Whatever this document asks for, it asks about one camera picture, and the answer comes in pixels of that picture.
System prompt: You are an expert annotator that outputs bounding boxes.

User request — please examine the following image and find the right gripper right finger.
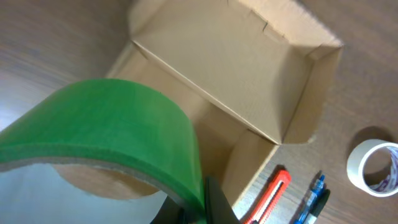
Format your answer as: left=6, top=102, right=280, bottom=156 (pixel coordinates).
left=205, top=176, right=239, bottom=224

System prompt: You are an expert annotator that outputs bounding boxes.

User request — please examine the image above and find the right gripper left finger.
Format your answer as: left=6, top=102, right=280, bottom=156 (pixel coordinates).
left=150, top=197, right=187, bottom=224

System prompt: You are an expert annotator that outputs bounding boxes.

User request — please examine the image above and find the orange utility knife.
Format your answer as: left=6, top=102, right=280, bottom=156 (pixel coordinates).
left=243, top=170, right=292, bottom=224

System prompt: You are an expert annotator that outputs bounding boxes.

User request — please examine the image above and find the green tape roll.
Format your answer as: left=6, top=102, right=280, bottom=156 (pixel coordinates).
left=1, top=79, right=205, bottom=222

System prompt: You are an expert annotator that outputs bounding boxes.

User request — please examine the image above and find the cardboard box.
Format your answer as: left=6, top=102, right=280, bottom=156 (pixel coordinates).
left=108, top=0, right=343, bottom=205

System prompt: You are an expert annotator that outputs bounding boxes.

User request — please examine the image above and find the beige masking tape roll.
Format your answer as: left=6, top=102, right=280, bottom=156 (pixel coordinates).
left=346, top=139, right=397, bottom=197

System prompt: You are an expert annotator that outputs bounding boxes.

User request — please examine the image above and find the black white marker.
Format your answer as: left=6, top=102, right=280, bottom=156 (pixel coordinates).
left=303, top=189, right=331, bottom=224

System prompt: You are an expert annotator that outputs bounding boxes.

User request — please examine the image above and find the blue pen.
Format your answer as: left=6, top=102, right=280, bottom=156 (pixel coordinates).
left=294, top=174, right=325, bottom=224

